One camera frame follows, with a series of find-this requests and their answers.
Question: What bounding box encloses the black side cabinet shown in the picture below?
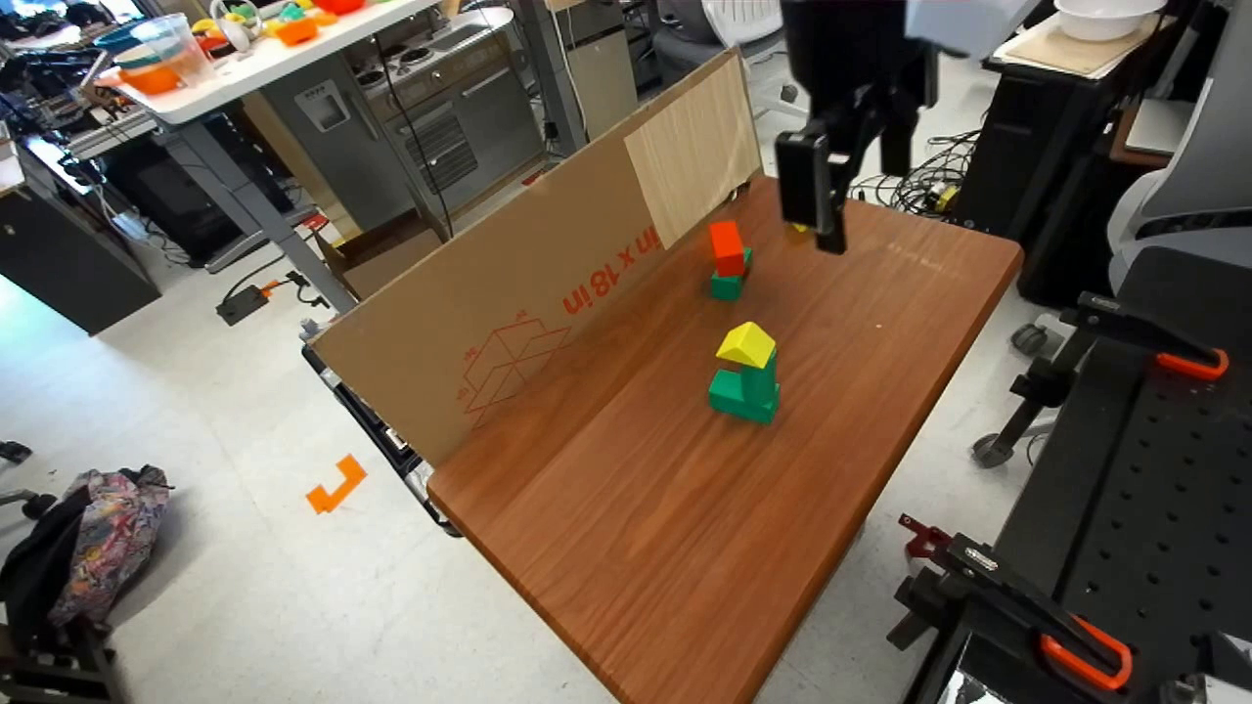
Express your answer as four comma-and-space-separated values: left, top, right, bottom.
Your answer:
980, 11, 1187, 267

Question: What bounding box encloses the green rectangular block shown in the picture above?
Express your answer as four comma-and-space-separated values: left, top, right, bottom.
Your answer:
706, 363, 784, 431

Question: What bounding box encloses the small green block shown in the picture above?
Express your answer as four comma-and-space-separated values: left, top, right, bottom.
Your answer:
706, 247, 759, 306

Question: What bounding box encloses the white office chair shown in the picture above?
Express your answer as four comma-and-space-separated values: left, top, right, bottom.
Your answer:
648, 0, 813, 131

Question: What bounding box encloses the clamp with orange handle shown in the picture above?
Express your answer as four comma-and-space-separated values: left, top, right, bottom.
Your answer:
972, 289, 1233, 474
890, 507, 1139, 697

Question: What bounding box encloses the brown cardboard panel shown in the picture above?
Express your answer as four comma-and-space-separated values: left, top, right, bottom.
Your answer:
311, 125, 675, 469

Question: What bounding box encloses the cable bundle on floor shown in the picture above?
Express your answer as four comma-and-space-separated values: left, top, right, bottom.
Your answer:
847, 125, 988, 219

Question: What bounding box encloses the light plywood board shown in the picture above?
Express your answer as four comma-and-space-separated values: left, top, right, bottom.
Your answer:
620, 46, 768, 255

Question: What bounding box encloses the white work table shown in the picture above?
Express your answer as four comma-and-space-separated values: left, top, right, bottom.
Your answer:
99, 0, 448, 311

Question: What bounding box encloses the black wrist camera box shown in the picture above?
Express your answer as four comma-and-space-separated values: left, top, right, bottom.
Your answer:
776, 125, 839, 229

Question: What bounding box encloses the black power adapter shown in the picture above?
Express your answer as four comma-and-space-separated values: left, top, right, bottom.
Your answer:
213, 275, 295, 329

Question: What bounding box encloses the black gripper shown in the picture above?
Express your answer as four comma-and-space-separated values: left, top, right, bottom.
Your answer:
810, 79, 905, 256

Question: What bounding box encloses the grey metal cabinet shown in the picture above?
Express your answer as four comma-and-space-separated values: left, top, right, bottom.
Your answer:
300, 3, 552, 237

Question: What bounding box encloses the white bowl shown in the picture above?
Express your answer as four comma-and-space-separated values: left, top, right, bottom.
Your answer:
1050, 0, 1170, 43

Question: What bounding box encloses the orange block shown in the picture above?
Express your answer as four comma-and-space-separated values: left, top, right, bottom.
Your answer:
706, 213, 751, 276

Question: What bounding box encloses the orange bowl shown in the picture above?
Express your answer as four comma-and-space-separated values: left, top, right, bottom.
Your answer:
270, 11, 324, 52

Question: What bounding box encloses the grey padded chair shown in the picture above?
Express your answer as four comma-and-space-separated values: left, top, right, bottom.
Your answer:
1104, 73, 1252, 297

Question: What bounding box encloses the clear tub with orange bowl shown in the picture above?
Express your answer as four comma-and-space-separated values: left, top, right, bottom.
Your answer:
111, 11, 213, 100

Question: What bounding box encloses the black table frame rail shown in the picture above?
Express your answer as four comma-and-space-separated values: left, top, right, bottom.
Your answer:
299, 339, 468, 539

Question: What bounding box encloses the black perforated bench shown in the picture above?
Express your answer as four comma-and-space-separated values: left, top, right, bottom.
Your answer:
905, 242, 1252, 704

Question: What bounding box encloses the colourful backpack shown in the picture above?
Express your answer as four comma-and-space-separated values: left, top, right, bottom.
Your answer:
0, 462, 180, 640

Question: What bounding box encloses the green cylinder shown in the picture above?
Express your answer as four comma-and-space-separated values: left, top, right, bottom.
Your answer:
738, 354, 784, 410

